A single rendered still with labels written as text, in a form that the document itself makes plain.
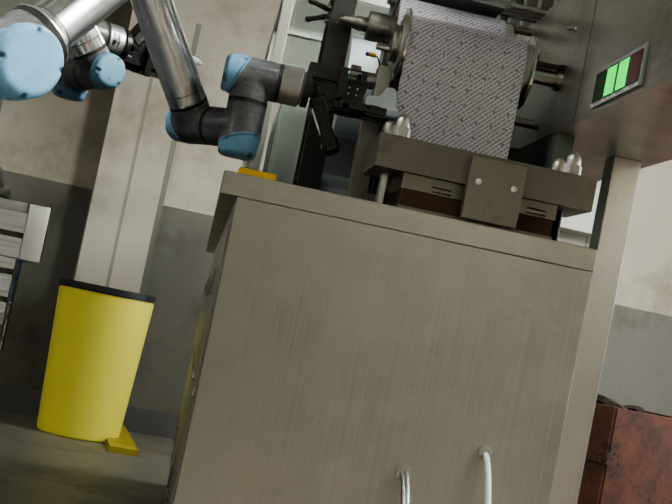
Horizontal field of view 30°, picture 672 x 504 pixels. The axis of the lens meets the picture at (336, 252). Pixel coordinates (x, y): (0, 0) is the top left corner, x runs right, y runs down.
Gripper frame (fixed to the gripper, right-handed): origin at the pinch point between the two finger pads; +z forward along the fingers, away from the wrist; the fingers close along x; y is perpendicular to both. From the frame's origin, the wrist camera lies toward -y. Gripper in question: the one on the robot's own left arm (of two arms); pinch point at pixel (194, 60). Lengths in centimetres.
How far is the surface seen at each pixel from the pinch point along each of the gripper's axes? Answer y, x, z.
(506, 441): 54, 120, 10
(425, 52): -10, 76, 4
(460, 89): -5, 82, 11
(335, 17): -15.8, 38.5, 8.5
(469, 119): 0, 84, 13
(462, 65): -10, 81, 10
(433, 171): 13, 98, -4
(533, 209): 14, 107, 14
